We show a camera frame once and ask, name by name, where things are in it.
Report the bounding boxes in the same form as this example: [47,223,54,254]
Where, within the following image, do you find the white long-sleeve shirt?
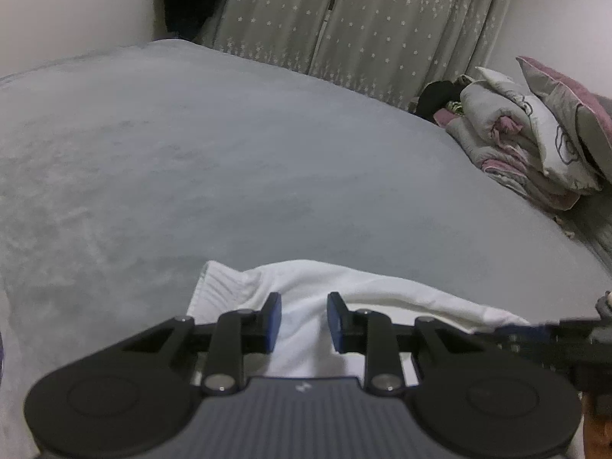
[189,259,531,378]

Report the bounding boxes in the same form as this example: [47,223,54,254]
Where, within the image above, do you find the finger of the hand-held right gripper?
[475,322,555,351]

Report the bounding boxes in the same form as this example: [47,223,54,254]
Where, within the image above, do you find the grey star-print curtain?
[308,0,510,111]
[196,0,347,75]

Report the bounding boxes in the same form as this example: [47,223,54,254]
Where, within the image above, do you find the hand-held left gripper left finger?
[122,291,283,397]

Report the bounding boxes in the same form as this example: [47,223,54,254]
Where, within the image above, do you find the pink and grey pillow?
[515,55,612,180]

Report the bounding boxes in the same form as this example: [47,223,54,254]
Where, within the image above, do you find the dark hanging clothes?
[160,0,235,41]

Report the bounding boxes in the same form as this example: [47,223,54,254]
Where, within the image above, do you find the white flower-outline pillow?
[473,66,604,197]

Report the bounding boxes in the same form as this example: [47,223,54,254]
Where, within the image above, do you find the person's right hand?
[584,389,612,459]

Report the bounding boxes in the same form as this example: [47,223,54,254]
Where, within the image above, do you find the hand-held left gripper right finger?
[326,291,488,397]

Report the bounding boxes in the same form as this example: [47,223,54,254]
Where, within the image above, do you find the black cloth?
[415,80,460,120]

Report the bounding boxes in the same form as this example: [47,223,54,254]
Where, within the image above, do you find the folded floral quilt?
[433,74,581,211]

